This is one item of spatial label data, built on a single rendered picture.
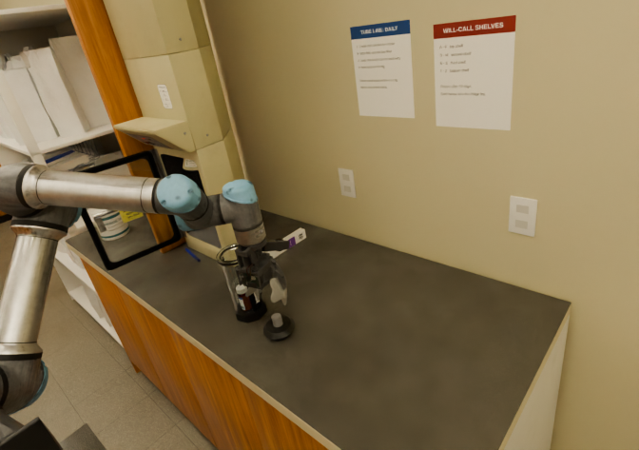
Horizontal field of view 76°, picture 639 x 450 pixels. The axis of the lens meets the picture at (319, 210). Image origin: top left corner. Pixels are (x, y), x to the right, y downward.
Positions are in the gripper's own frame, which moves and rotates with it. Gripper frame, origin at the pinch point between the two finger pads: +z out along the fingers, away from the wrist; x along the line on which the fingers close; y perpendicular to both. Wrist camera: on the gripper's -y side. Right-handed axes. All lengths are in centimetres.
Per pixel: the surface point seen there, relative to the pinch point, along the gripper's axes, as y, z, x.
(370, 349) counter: -2.2, 13.0, 26.6
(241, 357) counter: 11.7, 13.0, -6.2
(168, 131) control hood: -17, -43, -40
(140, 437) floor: 6, 107, -104
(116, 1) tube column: -30, -81, -59
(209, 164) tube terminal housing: -27, -28, -37
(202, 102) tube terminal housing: -31, -48, -36
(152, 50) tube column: -26, -66, -46
